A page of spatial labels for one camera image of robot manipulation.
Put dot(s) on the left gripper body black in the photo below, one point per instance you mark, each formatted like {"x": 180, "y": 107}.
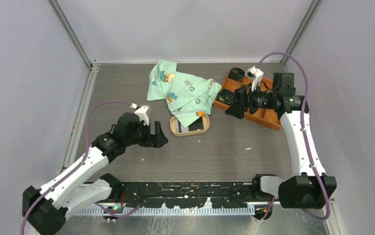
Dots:
{"x": 141, "y": 135}

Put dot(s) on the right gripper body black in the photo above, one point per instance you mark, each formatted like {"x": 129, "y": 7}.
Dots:
{"x": 254, "y": 99}

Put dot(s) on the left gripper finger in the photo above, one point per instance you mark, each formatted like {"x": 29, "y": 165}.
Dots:
{"x": 158, "y": 140}
{"x": 157, "y": 128}

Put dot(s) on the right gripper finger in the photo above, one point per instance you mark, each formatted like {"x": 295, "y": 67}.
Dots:
{"x": 240, "y": 94}
{"x": 237, "y": 109}

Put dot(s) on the white striped card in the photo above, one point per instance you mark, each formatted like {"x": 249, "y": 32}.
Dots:
{"x": 181, "y": 128}

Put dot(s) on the black vip card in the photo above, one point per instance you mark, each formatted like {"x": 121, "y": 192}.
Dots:
{"x": 196, "y": 125}

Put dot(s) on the green cartoon print cloth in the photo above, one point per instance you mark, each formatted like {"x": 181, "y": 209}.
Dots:
{"x": 188, "y": 97}

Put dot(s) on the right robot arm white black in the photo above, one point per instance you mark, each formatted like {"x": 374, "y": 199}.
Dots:
{"x": 309, "y": 186}

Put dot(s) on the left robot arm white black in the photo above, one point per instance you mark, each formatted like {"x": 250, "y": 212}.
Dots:
{"x": 48, "y": 207}

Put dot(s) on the rolled dark belt front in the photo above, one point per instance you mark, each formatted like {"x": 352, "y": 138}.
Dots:
{"x": 225, "y": 96}

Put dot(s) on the rolled dark belt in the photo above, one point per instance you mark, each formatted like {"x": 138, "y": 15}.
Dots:
{"x": 225, "y": 96}
{"x": 236, "y": 74}

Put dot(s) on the orange compartment organizer tray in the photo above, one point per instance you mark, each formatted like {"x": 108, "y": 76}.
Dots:
{"x": 264, "y": 117}

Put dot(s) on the rolled dark belt back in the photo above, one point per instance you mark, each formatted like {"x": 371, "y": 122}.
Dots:
{"x": 236, "y": 74}

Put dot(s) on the beige oval tray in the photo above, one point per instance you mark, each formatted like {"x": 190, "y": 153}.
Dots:
{"x": 174, "y": 121}

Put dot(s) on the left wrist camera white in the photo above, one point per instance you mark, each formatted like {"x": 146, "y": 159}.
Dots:
{"x": 142, "y": 112}

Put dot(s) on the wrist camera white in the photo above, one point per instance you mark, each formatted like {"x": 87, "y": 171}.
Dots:
{"x": 256, "y": 75}
{"x": 142, "y": 112}

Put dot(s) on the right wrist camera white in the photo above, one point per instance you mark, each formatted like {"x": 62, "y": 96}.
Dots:
{"x": 256, "y": 75}

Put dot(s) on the slotted metal cable duct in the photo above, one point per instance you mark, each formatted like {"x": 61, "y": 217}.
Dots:
{"x": 164, "y": 211}

